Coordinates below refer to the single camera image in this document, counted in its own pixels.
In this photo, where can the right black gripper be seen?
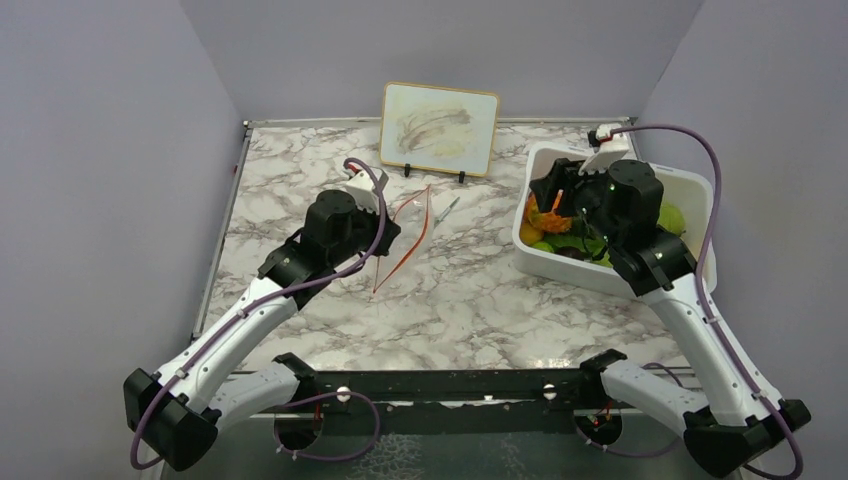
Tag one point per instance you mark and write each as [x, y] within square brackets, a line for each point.
[564, 175]

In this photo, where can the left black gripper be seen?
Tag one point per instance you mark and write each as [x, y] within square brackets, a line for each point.
[389, 234]

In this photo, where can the clear zip bag orange zipper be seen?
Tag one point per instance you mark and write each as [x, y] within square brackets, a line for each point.
[415, 216]

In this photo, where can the toy pineapple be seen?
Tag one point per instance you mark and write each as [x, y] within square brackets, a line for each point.
[547, 222]

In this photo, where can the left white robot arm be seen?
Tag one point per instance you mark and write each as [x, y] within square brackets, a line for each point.
[177, 412]

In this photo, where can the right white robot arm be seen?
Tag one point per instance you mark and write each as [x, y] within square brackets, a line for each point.
[737, 416]

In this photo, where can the small orange fruit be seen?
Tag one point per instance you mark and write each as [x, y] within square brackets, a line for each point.
[530, 235]

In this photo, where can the green leafy vegetable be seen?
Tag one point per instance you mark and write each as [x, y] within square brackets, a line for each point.
[576, 247]

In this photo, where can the grey pen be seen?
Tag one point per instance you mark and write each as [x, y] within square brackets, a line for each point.
[443, 215]

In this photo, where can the green cabbage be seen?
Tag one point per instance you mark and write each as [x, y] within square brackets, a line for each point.
[671, 219]

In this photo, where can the white plastic bin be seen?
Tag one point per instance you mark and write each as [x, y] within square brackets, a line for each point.
[690, 192]

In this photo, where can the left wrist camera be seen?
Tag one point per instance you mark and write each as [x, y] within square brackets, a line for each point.
[364, 184]

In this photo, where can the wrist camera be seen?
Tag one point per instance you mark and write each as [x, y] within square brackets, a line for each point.
[609, 146]
[364, 184]

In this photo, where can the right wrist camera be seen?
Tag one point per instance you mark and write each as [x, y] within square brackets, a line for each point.
[609, 146]

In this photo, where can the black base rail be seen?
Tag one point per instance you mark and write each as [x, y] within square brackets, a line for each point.
[441, 402]

